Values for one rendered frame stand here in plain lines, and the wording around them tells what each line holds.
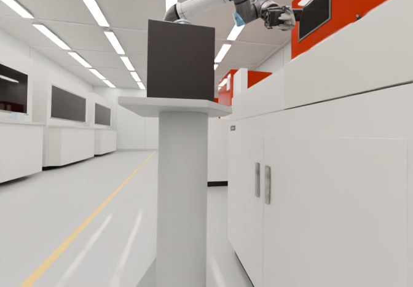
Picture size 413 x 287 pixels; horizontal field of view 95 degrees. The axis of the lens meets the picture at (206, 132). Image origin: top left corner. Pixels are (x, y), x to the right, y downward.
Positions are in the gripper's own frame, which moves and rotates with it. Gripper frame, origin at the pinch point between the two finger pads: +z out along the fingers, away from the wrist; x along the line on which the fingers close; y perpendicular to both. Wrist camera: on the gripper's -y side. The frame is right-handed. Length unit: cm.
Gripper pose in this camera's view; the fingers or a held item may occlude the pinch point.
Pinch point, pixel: (294, 24)
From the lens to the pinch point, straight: 93.5
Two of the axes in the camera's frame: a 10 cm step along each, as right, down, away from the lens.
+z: 1.3, 7.1, -6.9
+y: -9.9, 1.5, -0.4
